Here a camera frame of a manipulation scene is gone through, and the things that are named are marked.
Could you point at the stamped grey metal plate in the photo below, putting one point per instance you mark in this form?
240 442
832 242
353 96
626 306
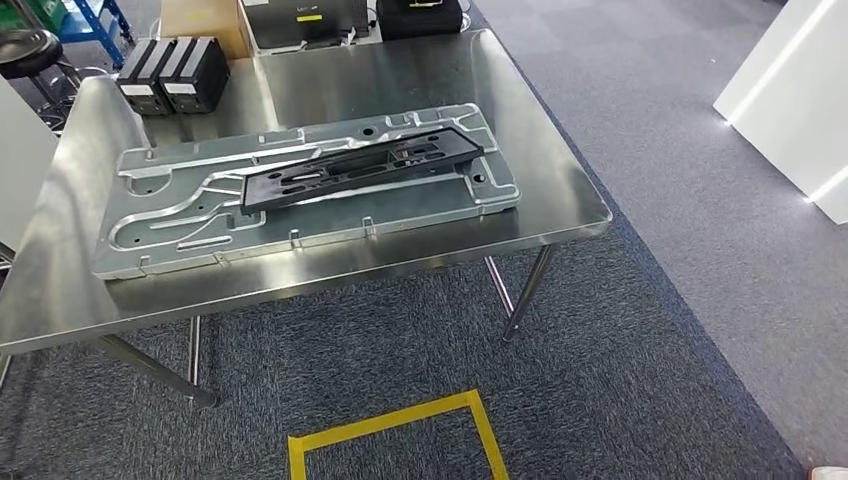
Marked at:
411 212

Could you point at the white red-edged robot foot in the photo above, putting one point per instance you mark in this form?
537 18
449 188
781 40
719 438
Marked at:
831 474

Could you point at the black case with yellow label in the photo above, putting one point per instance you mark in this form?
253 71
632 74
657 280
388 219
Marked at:
305 23

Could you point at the black plastic frame part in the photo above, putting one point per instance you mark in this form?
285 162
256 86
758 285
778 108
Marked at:
262 192

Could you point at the black round stool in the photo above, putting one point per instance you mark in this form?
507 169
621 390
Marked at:
30 53

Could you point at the stainless steel workbench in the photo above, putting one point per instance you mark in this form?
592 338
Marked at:
397 79

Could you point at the blue storage rack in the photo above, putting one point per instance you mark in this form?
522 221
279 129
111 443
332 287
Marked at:
93 26

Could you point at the black box with white label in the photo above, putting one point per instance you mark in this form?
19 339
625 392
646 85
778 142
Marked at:
142 73
195 69

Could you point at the green plastic bin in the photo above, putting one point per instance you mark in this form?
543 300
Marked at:
43 13

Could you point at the white board panel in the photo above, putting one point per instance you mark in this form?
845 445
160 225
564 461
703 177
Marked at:
23 166

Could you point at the black fabric bag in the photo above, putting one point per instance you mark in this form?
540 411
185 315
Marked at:
417 20

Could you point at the white glossy cabinet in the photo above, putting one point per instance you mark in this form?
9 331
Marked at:
788 99

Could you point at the brown cardboard box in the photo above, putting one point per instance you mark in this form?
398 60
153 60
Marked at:
205 26

